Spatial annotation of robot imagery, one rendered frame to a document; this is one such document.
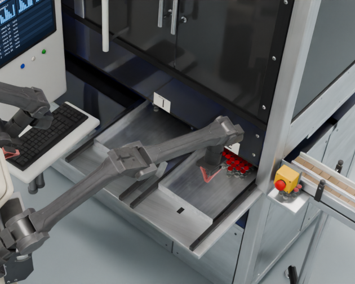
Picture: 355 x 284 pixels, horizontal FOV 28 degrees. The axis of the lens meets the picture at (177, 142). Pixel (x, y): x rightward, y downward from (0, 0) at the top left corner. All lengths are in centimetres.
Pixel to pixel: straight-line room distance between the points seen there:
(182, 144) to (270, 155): 53
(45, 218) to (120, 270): 149
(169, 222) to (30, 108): 68
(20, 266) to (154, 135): 84
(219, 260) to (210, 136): 112
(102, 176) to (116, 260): 159
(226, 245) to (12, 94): 131
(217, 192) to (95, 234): 111
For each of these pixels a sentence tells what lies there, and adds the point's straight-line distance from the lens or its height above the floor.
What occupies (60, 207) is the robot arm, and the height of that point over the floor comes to 134.
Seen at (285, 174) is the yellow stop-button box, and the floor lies 103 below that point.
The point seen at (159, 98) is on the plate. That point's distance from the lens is 284.
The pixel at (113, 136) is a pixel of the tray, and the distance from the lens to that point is 289.
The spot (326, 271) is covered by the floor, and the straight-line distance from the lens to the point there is 368.
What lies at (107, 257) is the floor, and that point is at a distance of 359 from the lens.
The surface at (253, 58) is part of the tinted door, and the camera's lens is 241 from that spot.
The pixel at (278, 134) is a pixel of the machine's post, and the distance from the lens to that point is 252.
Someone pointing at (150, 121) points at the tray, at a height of 88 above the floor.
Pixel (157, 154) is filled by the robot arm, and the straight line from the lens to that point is 210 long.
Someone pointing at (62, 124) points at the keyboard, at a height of 83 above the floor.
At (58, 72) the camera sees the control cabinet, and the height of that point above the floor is 95.
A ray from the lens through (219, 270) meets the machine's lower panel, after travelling 331.
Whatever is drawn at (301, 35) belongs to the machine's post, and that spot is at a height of 164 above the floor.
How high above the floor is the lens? 295
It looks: 46 degrees down
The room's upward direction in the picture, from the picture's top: 5 degrees clockwise
